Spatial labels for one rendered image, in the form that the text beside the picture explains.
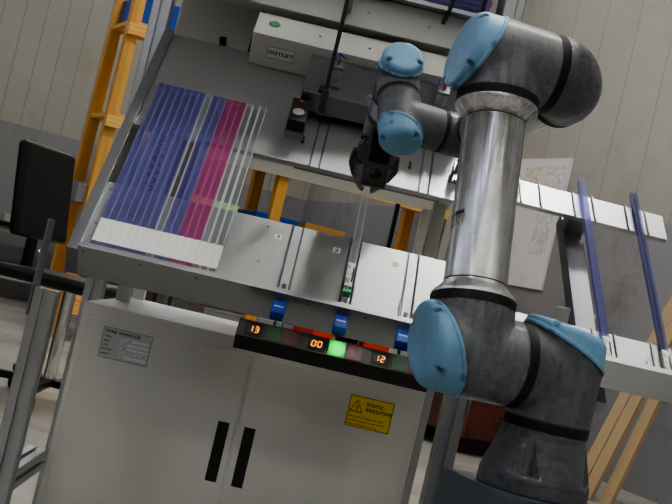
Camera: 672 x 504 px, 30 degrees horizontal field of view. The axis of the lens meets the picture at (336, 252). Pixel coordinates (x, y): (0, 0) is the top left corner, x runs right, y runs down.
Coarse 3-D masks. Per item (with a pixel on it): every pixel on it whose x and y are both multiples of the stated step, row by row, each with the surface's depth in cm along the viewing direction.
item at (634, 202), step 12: (636, 204) 245; (636, 216) 242; (636, 228) 241; (648, 252) 235; (648, 264) 233; (648, 276) 230; (648, 288) 228; (660, 312) 224; (660, 324) 221; (660, 336) 219; (660, 348) 217
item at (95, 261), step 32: (96, 256) 216; (128, 256) 216; (160, 288) 219; (192, 288) 218; (224, 288) 217; (256, 288) 216; (288, 320) 220; (320, 320) 219; (352, 320) 218; (384, 320) 217
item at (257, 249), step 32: (96, 224) 223; (256, 224) 231; (288, 224) 232; (224, 256) 223; (256, 256) 225; (288, 256) 226; (320, 256) 228; (384, 256) 231; (416, 256) 232; (288, 288) 220; (320, 288) 222; (352, 288) 223; (384, 288) 225; (416, 288) 226
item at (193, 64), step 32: (192, 64) 262; (224, 64) 265; (256, 64) 267; (224, 96) 257; (256, 96) 259; (288, 96) 261; (320, 128) 255; (352, 128) 257; (288, 160) 246; (320, 160) 247; (416, 160) 253; (448, 160) 255; (416, 192) 246; (448, 192) 248
